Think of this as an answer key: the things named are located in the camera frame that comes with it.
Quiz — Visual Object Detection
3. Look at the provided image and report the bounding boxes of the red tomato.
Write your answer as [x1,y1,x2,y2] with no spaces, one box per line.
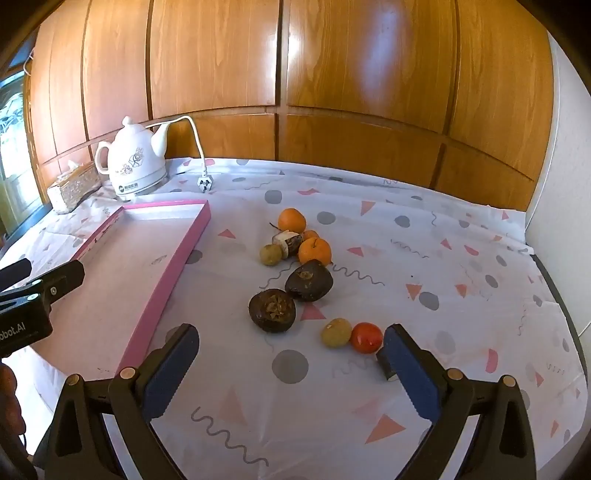
[349,322,384,355]

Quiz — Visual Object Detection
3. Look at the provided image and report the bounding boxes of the small longan fruit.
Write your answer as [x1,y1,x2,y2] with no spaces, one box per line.
[321,318,353,348]
[259,244,283,266]

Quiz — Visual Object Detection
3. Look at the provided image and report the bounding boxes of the orange mandarin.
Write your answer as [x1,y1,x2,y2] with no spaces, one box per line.
[277,208,307,234]
[297,237,332,266]

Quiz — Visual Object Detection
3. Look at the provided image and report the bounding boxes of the small orange carrot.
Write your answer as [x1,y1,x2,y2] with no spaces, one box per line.
[301,230,320,240]

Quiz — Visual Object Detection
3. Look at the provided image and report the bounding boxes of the person's left hand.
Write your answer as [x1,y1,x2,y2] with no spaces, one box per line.
[0,364,26,436]

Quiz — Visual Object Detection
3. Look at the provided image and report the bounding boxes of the pink shallow tray box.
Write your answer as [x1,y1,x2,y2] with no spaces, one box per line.
[33,200,211,380]

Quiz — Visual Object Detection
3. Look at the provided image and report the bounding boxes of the silver tissue box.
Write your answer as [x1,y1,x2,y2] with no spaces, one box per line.
[47,163,101,215]

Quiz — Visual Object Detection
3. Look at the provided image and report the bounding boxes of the white ceramic electric kettle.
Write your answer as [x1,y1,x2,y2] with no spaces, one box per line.
[94,116,170,201]

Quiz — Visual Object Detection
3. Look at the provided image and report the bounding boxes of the patterned white tablecloth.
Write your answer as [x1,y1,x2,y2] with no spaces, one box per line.
[0,157,588,480]

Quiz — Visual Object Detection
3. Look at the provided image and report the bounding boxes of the window frame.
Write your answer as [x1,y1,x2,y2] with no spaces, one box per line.
[0,72,43,238]

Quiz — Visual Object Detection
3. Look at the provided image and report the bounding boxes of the white power cord with plug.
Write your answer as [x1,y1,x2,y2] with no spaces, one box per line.
[145,114,215,193]

